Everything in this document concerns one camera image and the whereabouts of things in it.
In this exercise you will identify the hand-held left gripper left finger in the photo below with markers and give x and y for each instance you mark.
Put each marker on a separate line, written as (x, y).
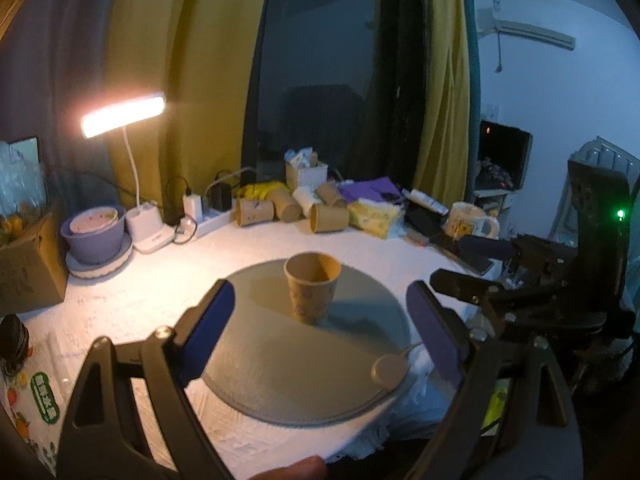
(212, 327)

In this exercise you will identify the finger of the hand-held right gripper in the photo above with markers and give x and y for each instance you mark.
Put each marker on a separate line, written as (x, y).
(487, 247)
(452, 282)

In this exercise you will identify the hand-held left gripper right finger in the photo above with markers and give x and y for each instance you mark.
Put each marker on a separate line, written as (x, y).
(434, 340)

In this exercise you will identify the brown paper cup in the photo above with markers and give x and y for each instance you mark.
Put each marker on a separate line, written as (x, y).
(331, 193)
(312, 287)
(255, 211)
(287, 205)
(329, 217)

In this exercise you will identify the person's left hand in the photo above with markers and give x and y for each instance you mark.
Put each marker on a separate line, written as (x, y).
(287, 469)

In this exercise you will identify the black phone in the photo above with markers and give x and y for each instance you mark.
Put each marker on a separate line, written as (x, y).
(470, 257)

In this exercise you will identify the white printed mug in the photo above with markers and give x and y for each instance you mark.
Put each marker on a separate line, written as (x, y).
(467, 221)

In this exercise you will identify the white round charger puck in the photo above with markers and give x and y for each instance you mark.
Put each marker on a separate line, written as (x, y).
(390, 372)

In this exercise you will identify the black wallet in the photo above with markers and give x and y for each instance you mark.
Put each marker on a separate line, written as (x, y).
(425, 225)

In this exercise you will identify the white tablecloth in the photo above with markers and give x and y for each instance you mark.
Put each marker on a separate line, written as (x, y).
(165, 280)

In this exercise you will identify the grey round mat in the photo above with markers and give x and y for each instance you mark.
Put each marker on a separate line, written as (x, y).
(280, 360)

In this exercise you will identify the white tube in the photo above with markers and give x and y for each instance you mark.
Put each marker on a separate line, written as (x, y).
(425, 201)

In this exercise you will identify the white rack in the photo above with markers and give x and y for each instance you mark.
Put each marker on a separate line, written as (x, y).
(607, 152)

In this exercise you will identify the black monitor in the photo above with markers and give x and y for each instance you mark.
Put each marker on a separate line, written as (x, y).
(505, 152)

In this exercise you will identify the yellow tissue pack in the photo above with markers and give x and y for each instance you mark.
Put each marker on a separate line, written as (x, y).
(375, 217)

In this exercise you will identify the white power strip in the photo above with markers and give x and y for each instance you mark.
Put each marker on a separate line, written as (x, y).
(215, 220)

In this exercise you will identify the white desk lamp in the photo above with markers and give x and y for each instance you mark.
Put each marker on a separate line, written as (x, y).
(147, 230)

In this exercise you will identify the white plug charger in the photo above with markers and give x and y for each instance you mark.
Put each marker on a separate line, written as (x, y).
(192, 205)

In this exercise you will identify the purple cloth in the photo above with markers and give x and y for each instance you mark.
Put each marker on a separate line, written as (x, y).
(370, 188)

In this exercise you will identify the white scalloped plate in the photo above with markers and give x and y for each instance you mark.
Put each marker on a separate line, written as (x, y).
(100, 270)

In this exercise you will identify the black power adapter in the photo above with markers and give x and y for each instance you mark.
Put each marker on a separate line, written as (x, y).
(219, 196)

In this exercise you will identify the yellow cloth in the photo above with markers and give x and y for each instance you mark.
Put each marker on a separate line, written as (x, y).
(260, 191)

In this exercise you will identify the purple bowl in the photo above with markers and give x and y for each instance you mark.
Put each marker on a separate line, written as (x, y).
(92, 245)

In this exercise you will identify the yellow curtain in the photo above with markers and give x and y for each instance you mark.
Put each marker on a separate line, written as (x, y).
(445, 85)
(190, 85)

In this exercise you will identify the white storage basket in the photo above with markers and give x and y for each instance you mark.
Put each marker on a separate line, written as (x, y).
(306, 174)

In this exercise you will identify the cardboard box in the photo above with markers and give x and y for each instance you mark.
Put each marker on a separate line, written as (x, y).
(30, 272)

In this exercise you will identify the black round jar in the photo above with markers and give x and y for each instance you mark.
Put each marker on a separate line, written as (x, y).
(12, 337)

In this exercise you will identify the fruit print plastic bag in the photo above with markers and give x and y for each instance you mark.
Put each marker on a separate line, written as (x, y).
(30, 410)

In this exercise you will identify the white air conditioner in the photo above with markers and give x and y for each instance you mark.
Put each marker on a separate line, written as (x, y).
(525, 27)

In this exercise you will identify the clear plastic bottles pack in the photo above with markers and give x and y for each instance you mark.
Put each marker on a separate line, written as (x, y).
(20, 185)

